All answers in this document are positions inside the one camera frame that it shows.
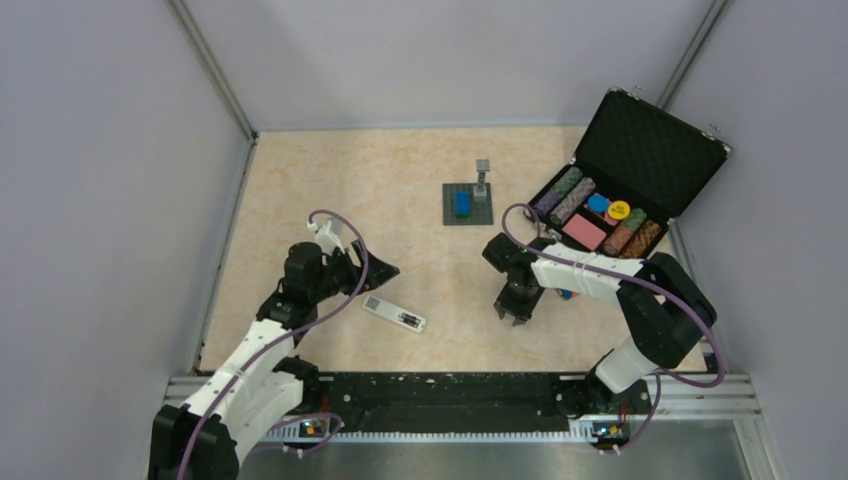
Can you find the blue lego brick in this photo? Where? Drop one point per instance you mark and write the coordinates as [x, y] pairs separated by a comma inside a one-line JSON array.
[[462, 204]]

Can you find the grey lego tower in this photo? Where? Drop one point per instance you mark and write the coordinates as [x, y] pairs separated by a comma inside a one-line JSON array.
[[480, 189]]

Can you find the blue round chip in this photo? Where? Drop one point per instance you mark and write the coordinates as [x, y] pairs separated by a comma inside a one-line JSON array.
[[598, 204]]

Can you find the yellow dealer button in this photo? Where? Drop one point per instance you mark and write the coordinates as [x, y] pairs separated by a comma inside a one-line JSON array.
[[618, 210]]

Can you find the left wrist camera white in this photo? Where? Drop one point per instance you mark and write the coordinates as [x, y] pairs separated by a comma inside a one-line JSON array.
[[327, 235]]

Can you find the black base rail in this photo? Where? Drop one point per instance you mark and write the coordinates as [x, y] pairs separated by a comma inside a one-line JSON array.
[[467, 403]]

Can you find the white remote control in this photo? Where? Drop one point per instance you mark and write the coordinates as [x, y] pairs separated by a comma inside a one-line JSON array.
[[390, 312]]

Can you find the black poker chip case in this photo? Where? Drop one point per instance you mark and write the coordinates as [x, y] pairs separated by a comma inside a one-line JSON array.
[[635, 152]]

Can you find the pink card deck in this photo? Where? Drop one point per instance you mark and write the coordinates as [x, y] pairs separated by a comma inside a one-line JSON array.
[[584, 232]]

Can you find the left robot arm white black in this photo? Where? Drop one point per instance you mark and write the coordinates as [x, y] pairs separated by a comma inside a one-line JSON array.
[[210, 434]]

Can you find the grey lego baseplate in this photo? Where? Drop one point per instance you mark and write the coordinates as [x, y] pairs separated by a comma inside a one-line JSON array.
[[481, 213]]

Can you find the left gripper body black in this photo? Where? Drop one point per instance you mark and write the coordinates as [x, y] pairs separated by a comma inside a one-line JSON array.
[[342, 275]]

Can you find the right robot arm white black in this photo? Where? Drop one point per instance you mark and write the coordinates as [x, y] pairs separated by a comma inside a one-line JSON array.
[[664, 310]]

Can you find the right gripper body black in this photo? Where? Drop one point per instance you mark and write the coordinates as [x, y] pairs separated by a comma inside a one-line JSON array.
[[519, 302]]

